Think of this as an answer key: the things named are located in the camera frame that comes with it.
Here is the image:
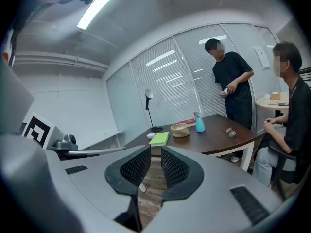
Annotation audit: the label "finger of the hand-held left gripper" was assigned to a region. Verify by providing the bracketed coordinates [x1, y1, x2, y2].
[65, 146, 128, 158]

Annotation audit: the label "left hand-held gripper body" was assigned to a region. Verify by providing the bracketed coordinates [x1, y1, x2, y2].
[21, 112, 65, 150]

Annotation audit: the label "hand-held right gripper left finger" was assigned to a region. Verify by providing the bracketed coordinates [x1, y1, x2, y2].
[60, 145, 153, 233]

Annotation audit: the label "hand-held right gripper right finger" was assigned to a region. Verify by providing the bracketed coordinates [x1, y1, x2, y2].
[145, 146, 289, 233]

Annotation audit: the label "beige woven bowl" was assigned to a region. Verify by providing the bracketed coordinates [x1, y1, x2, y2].
[170, 123, 190, 138]

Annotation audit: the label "green book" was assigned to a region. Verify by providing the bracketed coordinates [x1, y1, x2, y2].
[148, 131, 170, 148]

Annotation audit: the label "blue spray bottle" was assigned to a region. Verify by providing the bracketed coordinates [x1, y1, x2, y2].
[193, 111, 206, 133]

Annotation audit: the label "red book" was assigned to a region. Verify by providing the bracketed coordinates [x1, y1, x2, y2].
[178, 119, 197, 128]

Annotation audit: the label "eyeglasses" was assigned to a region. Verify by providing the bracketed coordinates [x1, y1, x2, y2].
[225, 127, 238, 140]

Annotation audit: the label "black desk lamp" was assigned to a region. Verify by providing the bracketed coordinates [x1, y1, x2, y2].
[144, 89, 164, 133]

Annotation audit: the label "black office chair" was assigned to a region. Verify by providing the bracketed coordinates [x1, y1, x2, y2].
[254, 134, 311, 201]

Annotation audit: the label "white window blinds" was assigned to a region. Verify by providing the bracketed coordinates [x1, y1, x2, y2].
[106, 23, 280, 140]

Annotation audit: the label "white paper notice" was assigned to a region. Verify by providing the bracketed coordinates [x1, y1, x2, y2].
[252, 46, 272, 70]

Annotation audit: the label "ceiling strip light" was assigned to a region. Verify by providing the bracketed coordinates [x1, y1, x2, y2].
[77, 0, 132, 30]

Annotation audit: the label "left hand-held gripper camera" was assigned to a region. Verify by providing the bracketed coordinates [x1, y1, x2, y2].
[53, 133, 79, 151]

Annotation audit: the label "black wire shelf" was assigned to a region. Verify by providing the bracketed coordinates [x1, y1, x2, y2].
[298, 67, 311, 87]

